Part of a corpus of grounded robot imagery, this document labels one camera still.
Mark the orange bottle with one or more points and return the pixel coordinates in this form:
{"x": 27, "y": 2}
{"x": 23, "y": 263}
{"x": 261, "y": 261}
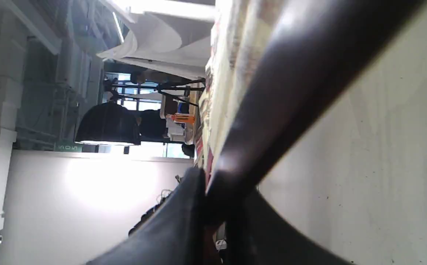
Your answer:
{"x": 181, "y": 118}

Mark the black dome pendant lamp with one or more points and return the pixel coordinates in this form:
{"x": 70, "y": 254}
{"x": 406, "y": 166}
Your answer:
{"x": 108, "y": 124}

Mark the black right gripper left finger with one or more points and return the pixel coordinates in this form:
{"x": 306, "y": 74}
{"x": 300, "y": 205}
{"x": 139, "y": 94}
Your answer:
{"x": 173, "y": 235}

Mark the grey backdrop curtain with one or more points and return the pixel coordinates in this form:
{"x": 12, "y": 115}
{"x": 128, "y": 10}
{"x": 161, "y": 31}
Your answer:
{"x": 172, "y": 45}

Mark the painted paper folding fan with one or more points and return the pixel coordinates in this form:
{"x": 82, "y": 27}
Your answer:
{"x": 316, "y": 50}

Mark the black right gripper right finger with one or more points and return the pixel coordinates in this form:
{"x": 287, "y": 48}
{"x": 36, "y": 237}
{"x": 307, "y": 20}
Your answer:
{"x": 257, "y": 235}

